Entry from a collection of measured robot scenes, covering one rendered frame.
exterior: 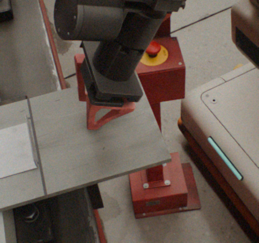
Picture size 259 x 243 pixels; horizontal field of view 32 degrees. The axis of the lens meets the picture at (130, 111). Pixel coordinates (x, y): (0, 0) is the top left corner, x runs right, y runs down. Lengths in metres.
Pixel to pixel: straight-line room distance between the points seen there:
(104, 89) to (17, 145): 0.19
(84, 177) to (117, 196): 1.11
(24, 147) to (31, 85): 0.27
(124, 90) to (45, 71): 0.40
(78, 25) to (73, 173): 0.24
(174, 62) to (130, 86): 0.48
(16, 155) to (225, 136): 0.98
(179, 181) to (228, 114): 0.29
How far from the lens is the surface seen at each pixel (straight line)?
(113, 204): 1.73
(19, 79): 0.95
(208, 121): 1.57
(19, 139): 0.69
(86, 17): 0.48
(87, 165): 0.64
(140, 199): 1.59
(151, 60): 1.06
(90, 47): 0.61
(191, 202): 1.71
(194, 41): 2.24
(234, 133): 1.55
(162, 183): 1.61
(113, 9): 0.50
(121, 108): 0.59
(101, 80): 0.57
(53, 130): 0.68
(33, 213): 0.71
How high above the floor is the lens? 1.54
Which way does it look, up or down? 52 degrees down
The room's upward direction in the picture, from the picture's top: 7 degrees counter-clockwise
